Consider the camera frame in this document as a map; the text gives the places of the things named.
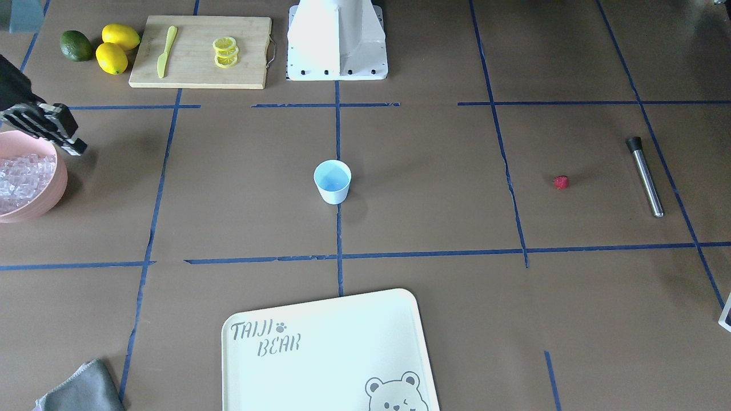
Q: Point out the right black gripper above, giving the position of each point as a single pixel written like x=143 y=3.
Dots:
x=12 y=85

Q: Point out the pink bowl of ice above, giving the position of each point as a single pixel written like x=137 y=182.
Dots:
x=34 y=177

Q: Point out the light blue plastic cup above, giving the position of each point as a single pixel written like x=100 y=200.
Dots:
x=333 y=179

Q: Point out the yellow lemon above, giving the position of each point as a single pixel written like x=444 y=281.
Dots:
x=111 y=58
x=125 y=36

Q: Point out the green avocado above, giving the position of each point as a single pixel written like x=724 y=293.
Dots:
x=75 y=46

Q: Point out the bamboo cutting board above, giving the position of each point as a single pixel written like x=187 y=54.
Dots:
x=191 y=58

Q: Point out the lemon slices stack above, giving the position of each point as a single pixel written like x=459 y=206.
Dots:
x=226 y=52

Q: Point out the grey folded cloth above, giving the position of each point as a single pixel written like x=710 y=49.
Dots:
x=90 y=387

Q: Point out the cream bear serving tray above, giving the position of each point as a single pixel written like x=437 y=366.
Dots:
x=361 y=352

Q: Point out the red strawberry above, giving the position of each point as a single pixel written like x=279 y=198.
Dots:
x=561 y=182

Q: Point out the steel muddler with black tip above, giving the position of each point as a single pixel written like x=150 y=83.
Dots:
x=635 y=147

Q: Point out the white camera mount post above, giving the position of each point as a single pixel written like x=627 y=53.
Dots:
x=336 y=40

